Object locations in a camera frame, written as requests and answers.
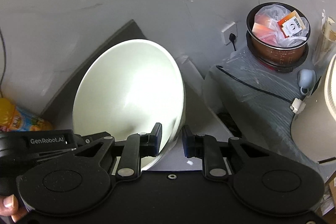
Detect low wall socket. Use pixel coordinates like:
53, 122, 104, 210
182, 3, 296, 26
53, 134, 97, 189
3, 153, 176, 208
220, 22, 238, 46

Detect pot with plastic bags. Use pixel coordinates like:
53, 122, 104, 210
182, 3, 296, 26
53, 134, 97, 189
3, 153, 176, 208
246, 2, 311, 73

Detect cardboard boxes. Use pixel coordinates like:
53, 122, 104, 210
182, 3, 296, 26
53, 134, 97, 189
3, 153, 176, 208
315, 172, 335, 223

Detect light blue mug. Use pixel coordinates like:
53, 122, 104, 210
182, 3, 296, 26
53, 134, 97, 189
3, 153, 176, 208
297, 69, 316, 96

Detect orange juice bottle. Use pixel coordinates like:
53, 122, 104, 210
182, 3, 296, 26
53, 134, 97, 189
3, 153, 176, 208
0, 98, 53, 132

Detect white electric kettle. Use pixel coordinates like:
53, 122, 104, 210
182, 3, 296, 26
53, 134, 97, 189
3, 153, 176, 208
291, 56, 335, 164

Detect person left hand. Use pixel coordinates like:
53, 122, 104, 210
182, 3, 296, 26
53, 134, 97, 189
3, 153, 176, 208
0, 194, 29, 223

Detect black power cable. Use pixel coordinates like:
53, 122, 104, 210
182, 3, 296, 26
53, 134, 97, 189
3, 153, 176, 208
215, 33, 306, 114

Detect cream bowl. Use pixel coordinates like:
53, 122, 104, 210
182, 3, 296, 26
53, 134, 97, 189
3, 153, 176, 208
72, 39, 186, 170

